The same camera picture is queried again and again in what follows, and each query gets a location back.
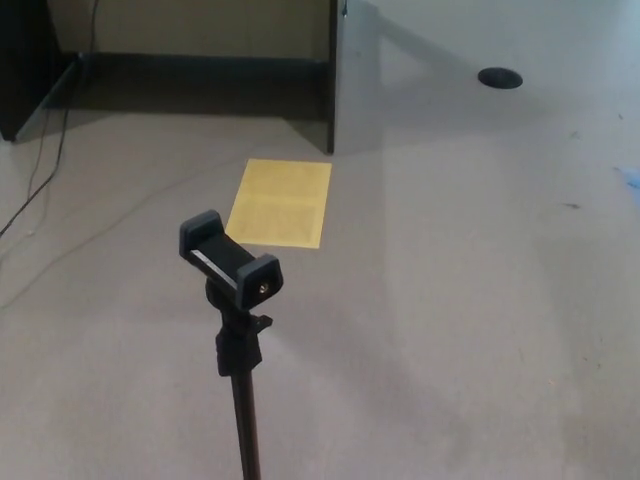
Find black tripod with phone holder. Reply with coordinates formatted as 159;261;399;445
178;210;282;480

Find yellow paper sheet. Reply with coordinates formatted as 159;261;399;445
224;158;334;249

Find dark wooden desk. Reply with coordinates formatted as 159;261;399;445
0;0;382;155

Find black round floor grommet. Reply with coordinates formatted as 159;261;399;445
477;66;525;91

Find thin grey floor cable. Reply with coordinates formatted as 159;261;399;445
0;158;249;309

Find thick black floor cable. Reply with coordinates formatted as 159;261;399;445
0;0;97;236

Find thin black floor cable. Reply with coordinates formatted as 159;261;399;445
24;102;51;201

